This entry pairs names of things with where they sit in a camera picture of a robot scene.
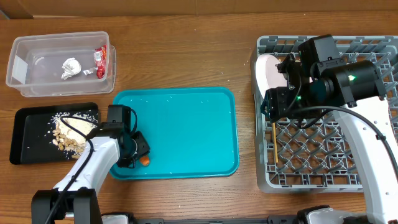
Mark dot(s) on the grey dishwasher rack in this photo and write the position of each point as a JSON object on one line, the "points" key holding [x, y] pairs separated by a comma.
{"points": [[316, 159]]}

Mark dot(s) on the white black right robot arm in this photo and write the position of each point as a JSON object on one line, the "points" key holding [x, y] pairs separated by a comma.
{"points": [[356, 96]]}

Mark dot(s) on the orange carrot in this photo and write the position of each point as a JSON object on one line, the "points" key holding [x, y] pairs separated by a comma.
{"points": [[145, 160]]}

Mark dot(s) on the wooden chopstick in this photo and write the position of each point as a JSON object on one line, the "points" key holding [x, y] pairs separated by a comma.
{"points": [[274, 137]]}

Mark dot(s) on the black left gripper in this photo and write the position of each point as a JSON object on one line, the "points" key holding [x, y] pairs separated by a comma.
{"points": [[144, 148]]}

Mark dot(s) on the clear plastic waste bin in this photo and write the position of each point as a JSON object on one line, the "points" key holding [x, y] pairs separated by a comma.
{"points": [[35, 64]]}

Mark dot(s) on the teal serving tray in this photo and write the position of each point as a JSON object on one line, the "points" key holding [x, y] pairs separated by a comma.
{"points": [[192, 132]]}

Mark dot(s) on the red snack wrapper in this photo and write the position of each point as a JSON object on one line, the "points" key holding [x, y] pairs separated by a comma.
{"points": [[100, 61]]}

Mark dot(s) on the pink plate with rice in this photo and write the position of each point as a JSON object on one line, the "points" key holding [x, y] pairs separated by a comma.
{"points": [[267, 75]]}

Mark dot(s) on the white paper tissue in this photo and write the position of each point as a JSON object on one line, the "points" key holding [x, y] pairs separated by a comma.
{"points": [[70, 67]]}

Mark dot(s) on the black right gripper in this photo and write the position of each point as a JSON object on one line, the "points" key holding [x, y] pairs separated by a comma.
{"points": [[277, 102]]}

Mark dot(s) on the rice and peanut pile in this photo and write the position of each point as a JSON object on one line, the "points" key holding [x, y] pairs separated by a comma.
{"points": [[66, 140]]}

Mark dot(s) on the black plastic tray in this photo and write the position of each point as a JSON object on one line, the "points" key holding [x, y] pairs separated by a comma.
{"points": [[32, 138]]}

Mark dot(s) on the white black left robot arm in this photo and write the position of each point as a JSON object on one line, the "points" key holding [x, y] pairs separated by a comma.
{"points": [[109, 144]]}

